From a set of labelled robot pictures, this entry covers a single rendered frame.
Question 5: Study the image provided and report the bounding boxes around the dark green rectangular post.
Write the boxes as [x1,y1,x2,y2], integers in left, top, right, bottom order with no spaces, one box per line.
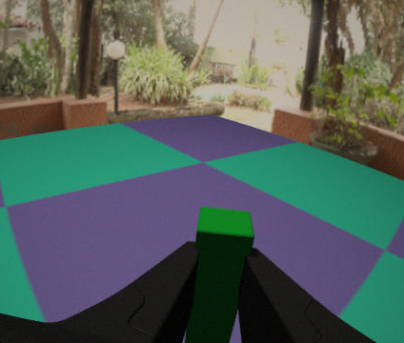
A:
[184,207,255,343]

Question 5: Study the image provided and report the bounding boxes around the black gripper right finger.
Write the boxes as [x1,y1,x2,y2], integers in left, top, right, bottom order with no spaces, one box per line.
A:
[237,248,376,343]

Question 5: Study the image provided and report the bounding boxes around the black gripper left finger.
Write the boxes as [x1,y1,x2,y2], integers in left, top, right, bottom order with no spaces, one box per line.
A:
[0,240,199,343]

